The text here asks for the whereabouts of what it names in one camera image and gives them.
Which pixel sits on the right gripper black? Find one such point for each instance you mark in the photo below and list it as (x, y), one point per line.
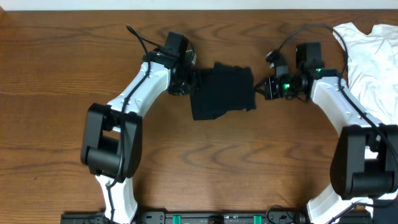
(271, 93)

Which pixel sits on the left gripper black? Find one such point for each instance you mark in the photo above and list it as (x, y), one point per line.
(189, 81)

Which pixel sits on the black t-shirt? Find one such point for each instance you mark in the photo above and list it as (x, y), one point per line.
(223, 88)

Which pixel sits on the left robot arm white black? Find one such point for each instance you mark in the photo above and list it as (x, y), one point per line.
(112, 139)

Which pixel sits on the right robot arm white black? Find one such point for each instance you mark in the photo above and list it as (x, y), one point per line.
(364, 164)

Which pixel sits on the white garment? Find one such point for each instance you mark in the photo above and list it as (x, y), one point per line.
(372, 68)

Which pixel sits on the dark object bottom right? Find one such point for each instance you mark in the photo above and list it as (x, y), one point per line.
(385, 212)

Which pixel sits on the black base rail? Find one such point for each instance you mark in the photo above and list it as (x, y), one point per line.
(277, 216)

